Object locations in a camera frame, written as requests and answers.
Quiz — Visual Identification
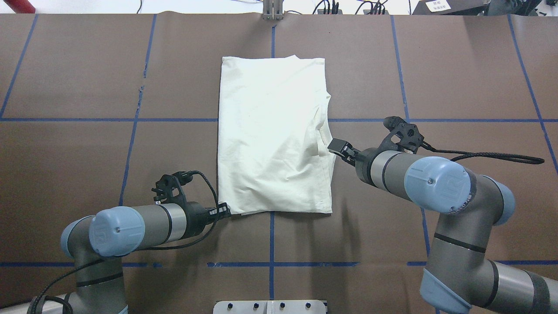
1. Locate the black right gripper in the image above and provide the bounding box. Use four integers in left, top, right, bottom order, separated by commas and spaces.
327, 138, 371, 173

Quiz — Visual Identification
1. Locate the grey robot base mount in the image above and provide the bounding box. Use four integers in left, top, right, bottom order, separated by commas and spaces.
213, 300, 328, 314

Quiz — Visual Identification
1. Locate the red cylinder bottle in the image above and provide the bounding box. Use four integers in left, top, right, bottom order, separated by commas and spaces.
4, 0, 36, 14

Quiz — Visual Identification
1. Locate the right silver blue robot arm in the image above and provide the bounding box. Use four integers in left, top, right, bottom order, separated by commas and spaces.
328, 139, 558, 314

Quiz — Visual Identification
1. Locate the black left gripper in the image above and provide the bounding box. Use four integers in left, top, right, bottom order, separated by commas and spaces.
187, 201, 231, 231

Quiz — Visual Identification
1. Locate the cream white t-shirt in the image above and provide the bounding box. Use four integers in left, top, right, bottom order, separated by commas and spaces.
217, 55, 335, 215

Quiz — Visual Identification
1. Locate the aluminium frame post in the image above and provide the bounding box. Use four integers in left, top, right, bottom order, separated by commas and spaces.
262, 0, 284, 20

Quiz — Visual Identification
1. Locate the grey orange usb hub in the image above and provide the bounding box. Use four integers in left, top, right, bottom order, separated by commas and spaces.
355, 0, 388, 15
312, 0, 342, 15

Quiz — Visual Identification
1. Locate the black power adapter box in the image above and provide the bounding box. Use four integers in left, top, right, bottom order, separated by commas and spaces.
412, 0, 490, 16

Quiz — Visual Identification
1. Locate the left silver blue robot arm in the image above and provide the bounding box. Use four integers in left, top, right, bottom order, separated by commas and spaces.
27, 201, 231, 314

